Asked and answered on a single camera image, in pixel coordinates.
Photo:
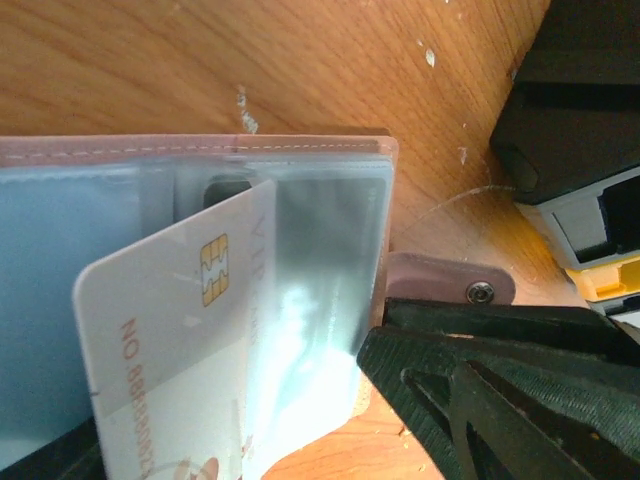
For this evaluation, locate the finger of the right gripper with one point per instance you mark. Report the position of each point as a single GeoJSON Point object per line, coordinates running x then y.
{"type": "Point", "coordinates": [487, 410]}
{"type": "Point", "coordinates": [567, 328]}

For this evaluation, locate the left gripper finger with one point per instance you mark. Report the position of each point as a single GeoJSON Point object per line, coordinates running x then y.
{"type": "Point", "coordinates": [74, 456]}

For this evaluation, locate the white credit card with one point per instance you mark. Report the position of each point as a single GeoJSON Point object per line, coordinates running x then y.
{"type": "Point", "coordinates": [164, 329]}

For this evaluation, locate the black bin left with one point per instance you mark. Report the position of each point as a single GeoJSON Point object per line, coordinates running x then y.
{"type": "Point", "coordinates": [572, 116]}

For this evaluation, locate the yellow bin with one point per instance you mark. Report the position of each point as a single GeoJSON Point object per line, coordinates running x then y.
{"type": "Point", "coordinates": [607, 281]}

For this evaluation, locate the pink card holder wallet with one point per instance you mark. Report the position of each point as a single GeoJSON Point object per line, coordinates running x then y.
{"type": "Point", "coordinates": [70, 201]}

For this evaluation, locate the dark credit card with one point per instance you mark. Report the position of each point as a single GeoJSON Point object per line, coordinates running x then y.
{"type": "Point", "coordinates": [306, 247]}

